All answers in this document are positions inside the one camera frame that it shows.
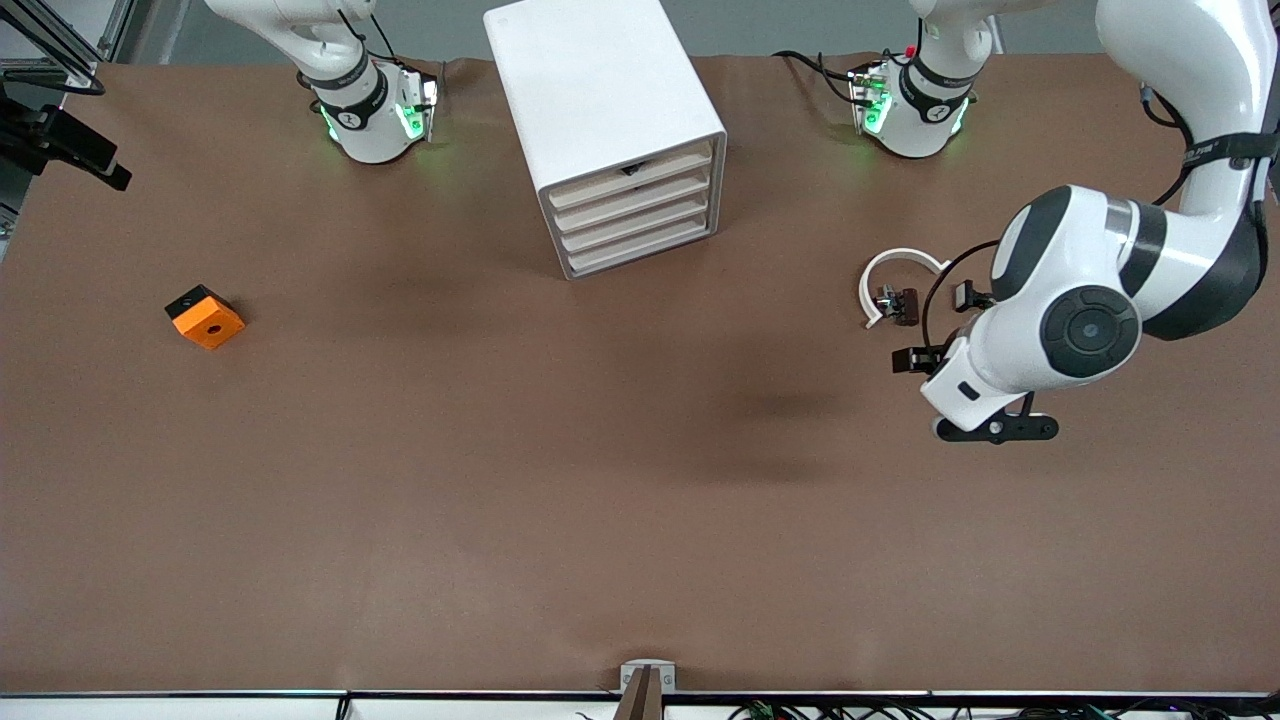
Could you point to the orange block with black side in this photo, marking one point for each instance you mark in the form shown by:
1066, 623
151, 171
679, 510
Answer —
210, 322

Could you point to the small black electrical component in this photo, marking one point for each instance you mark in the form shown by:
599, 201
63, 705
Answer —
965, 295

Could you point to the grey metal bracket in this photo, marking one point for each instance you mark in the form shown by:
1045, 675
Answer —
630, 672

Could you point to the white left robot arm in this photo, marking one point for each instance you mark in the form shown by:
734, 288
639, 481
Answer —
1180, 260

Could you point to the aluminium frame profile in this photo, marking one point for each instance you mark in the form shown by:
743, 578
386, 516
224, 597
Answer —
75, 70

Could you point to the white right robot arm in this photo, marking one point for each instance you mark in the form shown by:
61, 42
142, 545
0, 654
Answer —
350, 110

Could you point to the white table edge rail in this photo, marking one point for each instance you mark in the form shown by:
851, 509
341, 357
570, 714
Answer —
200, 708

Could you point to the small brown electrical component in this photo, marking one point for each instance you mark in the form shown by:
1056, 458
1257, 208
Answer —
908, 306

